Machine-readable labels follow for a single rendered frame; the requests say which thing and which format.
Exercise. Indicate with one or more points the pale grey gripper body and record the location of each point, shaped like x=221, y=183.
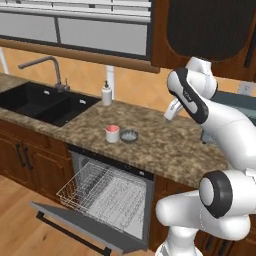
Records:
x=173, y=110

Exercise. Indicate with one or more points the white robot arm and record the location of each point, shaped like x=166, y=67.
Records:
x=230, y=133

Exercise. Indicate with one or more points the small grey bowl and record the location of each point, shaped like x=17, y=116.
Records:
x=129, y=136

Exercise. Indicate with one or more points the white cup with red inside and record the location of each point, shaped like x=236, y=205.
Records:
x=112, y=134

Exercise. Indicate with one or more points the dishwasher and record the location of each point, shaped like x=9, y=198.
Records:
x=110, y=186

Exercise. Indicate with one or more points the brown cupboard door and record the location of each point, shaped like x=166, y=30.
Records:
x=10, y=160
x=50, y=173

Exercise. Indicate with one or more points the grey dishwasher door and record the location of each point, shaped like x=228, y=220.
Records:
x=90, y=226

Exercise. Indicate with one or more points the white soap dispenser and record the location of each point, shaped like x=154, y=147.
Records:
x=107, y=95

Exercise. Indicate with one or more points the white vertical strip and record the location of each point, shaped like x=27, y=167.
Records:
x=110, y=75

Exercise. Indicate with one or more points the brown wooden window sill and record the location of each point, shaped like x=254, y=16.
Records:
x=83, y=56

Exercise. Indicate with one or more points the grey sink tap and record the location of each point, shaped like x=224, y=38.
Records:
x=57, y=71

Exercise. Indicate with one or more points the black double sink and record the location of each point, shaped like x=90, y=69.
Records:
x=43, y=101

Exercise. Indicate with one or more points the brown drawer front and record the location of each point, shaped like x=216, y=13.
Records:
x=30, y=133

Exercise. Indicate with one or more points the white wall socket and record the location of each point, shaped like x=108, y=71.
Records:
x=246, y=88

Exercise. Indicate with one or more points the window with grey frame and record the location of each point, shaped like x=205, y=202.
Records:
x=83, y=30

